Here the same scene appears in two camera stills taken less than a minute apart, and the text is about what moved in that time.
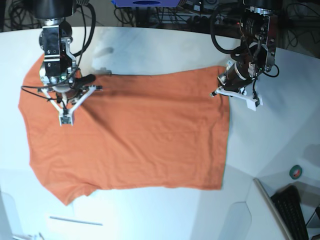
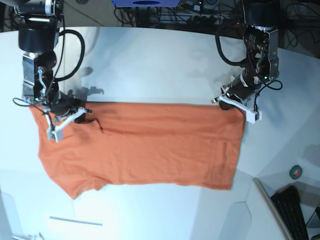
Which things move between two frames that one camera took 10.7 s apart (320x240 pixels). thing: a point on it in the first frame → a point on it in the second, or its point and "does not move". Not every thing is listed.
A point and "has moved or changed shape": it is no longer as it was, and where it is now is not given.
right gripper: [236, 76] → [242, 85]
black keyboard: [287, 202] does not move
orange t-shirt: [161, 129] has moved or changed shape
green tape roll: [295, 172] does not move
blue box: [146, 3] does not move
